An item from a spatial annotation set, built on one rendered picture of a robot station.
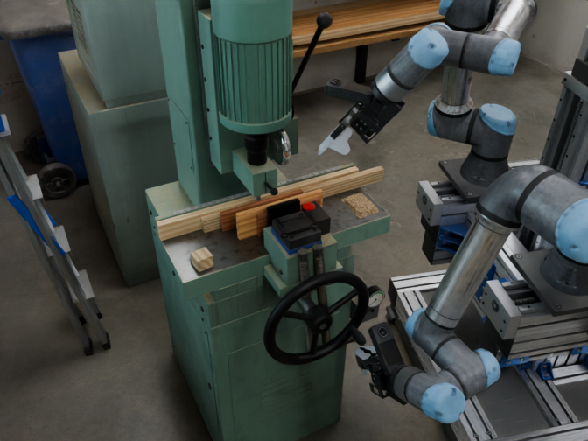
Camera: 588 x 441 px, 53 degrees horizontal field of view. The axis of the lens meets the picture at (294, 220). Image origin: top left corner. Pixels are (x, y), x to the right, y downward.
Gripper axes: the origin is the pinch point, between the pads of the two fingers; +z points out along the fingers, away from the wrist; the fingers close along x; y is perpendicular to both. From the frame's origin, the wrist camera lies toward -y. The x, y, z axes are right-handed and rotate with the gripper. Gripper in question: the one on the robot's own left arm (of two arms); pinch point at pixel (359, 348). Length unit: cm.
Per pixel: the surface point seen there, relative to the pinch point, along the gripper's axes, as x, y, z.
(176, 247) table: -33, -34, 23
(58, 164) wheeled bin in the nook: -48, -63, 211
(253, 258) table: -17.2, -27.5, 12.3
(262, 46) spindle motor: -10, -75, -7
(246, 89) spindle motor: -13, -67, -1
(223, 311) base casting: -26.4, -14.9, 19.1
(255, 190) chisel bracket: -11.3, -43.6, 15.5
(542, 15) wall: 328, -91, 229
